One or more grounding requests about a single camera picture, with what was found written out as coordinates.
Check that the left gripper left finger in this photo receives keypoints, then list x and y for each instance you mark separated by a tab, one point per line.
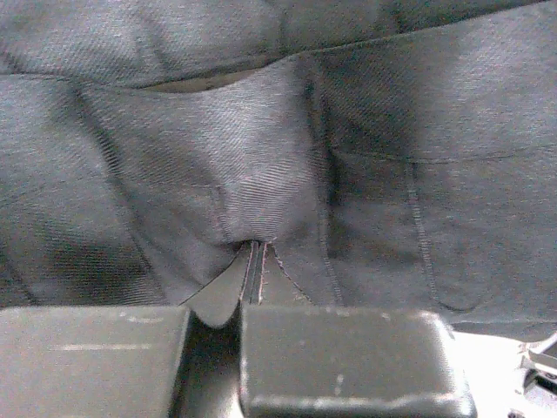
118	361

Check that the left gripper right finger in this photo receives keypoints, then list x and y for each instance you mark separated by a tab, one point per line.
300	360

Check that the black pleated skirt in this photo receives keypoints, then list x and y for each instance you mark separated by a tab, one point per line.
385	154

